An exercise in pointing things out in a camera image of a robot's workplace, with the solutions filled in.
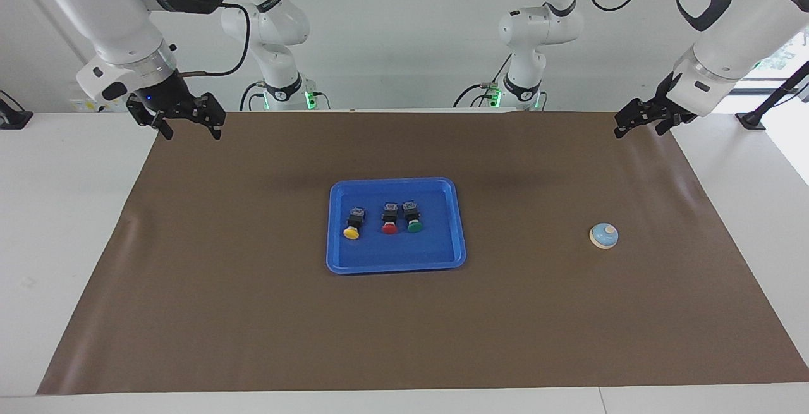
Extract yellow push button switch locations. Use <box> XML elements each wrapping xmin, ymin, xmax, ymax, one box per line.
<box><xmin>343</xmin><ymin>207</ymin><xmax>368</xmax><ymax>240</ymax></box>

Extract green push button switch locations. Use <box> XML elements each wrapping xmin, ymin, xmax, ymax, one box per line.
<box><xmin>402</xmin><ymin>200</ymin><xmax>425</xmax><ymax>234</ymax></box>

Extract blue service bell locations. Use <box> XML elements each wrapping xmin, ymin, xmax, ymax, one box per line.
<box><xmin>589</xmin><ymin>222</ymin><xmax>619</xmax><ymax>250</ymax></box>

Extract blue plastic tray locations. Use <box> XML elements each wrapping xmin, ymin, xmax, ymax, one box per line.
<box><xmin>325</xmin><ymin>177</ymin><xmax>467</xmax><ymax>275</ymax></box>

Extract black stand with base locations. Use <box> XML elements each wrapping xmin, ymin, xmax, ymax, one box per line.
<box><xmin>735</xmin><ymin>60</ymin><xmax>809</xmax><ymax>131</ymax></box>

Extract brown table mat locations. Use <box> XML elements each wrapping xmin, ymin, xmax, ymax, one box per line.
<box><xmin>36</xmin><ymin>111</ymin><xmax>809</xmax><ymax>396</ymax></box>

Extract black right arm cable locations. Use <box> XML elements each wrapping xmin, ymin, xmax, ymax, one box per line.
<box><xmin>174</xmin><ymin>2</ymin><xmax>252</xmax><ymax>78</ymax></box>

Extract black base cable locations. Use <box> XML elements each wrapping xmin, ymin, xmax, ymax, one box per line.
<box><xmin>239</xmin><ymin>81</ymin><xmax>269</xmax><ymax>111</ymax></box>
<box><xmin>452</xmin><ymin>82</ymin><xmax>500</xmax><ymax>109</ymax></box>

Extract white wall socket box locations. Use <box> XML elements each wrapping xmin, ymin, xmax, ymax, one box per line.
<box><xmin>68</xmin><ymin>82</ymin><xmax>131</xmax><ymax>113</ymax></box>

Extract black clamp mount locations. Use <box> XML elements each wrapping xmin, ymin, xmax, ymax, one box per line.
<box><xmin>0</xmin><ymin>90</ymin><xmax>34</xmax><ymax>130</ymax></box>

